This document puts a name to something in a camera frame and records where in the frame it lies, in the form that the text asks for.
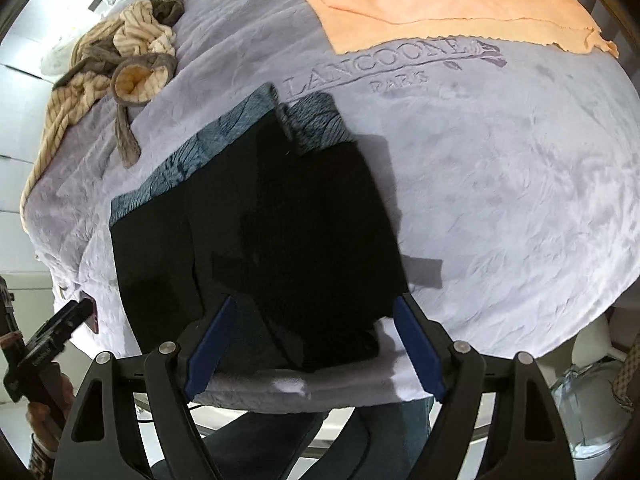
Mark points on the peach orange cloth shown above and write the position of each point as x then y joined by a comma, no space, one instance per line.
354,25

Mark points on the smartphone with red case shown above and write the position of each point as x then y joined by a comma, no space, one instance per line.
92,321

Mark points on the beige striped fleece robe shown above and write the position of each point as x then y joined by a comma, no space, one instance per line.
130,57

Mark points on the black pants with patterned waistband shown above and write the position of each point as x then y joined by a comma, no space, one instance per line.
274,206

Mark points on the person's left hand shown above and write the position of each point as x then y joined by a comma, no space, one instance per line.
38,415

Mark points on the lavender embossed plush blanket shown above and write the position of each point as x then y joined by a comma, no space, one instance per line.
510,170

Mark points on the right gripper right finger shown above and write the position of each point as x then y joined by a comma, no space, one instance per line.
526,438

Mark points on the clear plastic container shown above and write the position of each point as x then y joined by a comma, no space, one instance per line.
593,420

